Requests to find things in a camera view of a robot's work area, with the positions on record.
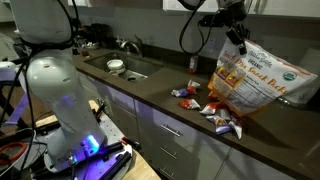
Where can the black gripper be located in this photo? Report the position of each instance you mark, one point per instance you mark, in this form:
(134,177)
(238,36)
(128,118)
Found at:
(235,15)

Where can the large orange snack packet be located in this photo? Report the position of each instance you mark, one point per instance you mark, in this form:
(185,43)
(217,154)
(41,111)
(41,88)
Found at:
(253,83)

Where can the red white small snack packet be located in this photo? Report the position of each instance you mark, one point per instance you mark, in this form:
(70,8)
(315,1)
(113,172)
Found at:
(210,108)
(192,88)

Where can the purple white small snack packet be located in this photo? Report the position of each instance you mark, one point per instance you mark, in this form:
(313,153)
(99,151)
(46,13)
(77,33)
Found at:
(180,93)
(237,126)

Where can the white upper cabinet long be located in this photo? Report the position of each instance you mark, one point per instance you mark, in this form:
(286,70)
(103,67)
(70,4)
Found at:
(283,7)

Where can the white paper towel roll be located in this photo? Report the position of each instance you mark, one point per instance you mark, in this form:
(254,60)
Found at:
(313,63)

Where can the steel kitchen sink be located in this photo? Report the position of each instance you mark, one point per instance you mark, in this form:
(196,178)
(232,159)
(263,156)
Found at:
(140,65)

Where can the chrome faucet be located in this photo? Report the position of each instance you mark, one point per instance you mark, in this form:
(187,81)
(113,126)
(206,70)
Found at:
(131,46)

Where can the grey drawer front stack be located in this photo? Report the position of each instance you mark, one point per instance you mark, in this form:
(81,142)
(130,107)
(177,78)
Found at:
(186,150)

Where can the white bowl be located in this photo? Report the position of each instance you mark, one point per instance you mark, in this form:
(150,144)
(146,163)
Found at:
(115,64)

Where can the dark coffee maker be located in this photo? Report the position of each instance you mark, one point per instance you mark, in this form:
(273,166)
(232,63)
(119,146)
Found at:
(101,35)

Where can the grey under-sink cabinet door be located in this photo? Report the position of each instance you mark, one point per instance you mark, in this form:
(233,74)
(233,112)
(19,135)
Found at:
(116,103)

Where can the perforated metal robot table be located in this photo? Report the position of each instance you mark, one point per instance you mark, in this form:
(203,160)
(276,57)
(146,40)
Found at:
(110,133)

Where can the wooden board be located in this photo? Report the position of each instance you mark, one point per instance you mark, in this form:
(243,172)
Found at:
(143,168)

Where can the black bar clamp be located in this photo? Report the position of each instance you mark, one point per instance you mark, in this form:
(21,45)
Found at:
(115,163)

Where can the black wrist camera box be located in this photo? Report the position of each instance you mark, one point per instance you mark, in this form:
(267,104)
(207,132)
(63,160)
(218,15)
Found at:
(213,20)

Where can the purple metal frame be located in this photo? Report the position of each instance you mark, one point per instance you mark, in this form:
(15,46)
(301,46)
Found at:
(18,110)

